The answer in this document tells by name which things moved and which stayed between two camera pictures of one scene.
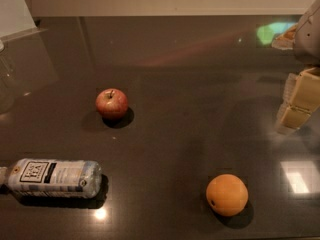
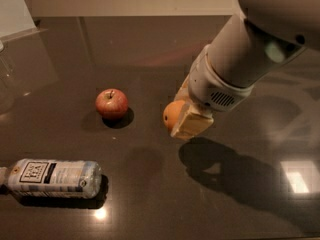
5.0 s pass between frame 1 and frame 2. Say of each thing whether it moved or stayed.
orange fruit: moved
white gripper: moved
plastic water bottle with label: stayed
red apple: stayed
